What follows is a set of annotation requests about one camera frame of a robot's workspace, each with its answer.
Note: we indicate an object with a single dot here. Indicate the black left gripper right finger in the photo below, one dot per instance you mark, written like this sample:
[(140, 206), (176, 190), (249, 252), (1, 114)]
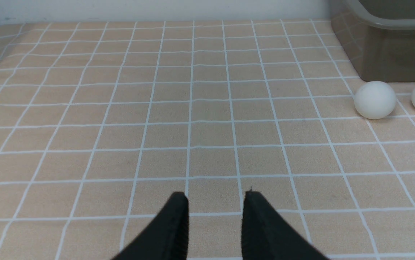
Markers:
[(265, 235)]

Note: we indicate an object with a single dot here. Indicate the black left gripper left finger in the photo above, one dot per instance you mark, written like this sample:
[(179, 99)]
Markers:
[(166, 237)]

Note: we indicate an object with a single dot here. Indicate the checkered peach tablecloth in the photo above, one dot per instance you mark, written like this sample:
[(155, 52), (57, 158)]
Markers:
[(101, 122)]

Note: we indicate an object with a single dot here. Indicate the olive green plastic bin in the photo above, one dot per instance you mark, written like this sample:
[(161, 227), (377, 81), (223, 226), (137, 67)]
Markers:
[(378, 36)]

